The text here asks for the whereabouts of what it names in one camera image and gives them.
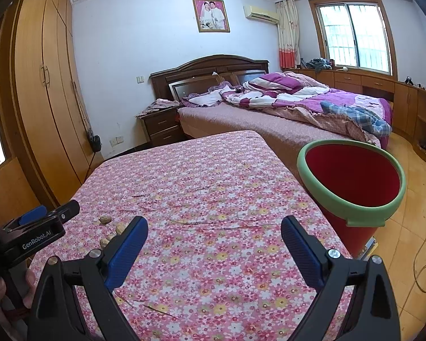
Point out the wooden wardrobe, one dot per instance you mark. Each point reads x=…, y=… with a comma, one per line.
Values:
x=46, y=96

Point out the dark wooden nightstand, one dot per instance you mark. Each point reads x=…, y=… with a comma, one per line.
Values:
x=161, y=128

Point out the blue grey clothes pile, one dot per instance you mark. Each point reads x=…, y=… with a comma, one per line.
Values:
x=318, y=64

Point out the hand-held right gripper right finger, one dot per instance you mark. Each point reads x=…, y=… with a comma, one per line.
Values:
x=301, y=252

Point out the black hanging bag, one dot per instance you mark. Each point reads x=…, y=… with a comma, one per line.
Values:
x=95, y=142

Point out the thin wooden stick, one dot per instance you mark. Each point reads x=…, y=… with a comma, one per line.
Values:
x=80, y=103

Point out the bed with purple quilt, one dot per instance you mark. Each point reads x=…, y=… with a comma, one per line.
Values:
x=234, y=124

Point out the wooden shelf unit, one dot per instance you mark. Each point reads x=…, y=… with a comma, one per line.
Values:
x=7, y=184

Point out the white pillow with purple frill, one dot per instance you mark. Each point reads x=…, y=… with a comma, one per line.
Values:
x=206, y=99

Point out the blue plaid cloth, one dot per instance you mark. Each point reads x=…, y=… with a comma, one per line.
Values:
x=362, y=117

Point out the small black object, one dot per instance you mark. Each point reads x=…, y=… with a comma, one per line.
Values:
x=408, y=80

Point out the red bucket with green rim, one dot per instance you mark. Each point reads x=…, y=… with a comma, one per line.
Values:
x=355, y=174

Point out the pink clothes pile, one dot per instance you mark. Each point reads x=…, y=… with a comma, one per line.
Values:
x=159, y=104

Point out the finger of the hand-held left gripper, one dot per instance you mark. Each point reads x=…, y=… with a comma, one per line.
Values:
x=33, y=215
x=65, y=211

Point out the white wall socket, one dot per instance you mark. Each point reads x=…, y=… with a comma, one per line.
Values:
x=116, y=141

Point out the floral curtain with orange hem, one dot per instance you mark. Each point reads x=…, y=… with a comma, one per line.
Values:
x=288, y=32

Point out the wall air conditioner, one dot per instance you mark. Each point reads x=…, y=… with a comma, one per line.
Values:
x=261, y=14

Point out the long wooden cabinet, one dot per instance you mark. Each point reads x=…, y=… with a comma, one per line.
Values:
x=404, y=106

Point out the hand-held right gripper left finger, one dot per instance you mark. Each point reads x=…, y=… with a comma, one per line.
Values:
x=126, y=252

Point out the window with wooden frame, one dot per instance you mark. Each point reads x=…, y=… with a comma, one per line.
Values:
x=353, y=35

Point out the pink floral tablecloth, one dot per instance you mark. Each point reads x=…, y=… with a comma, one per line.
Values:
x=206, y=202

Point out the framed wedding photo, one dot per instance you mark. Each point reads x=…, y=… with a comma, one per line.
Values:
x=211, y=14

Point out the purple and white quilt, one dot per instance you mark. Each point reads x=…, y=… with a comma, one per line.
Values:
x=287, y=92

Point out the dark wooden headboard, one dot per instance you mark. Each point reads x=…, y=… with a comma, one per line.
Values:
x=191, y=67

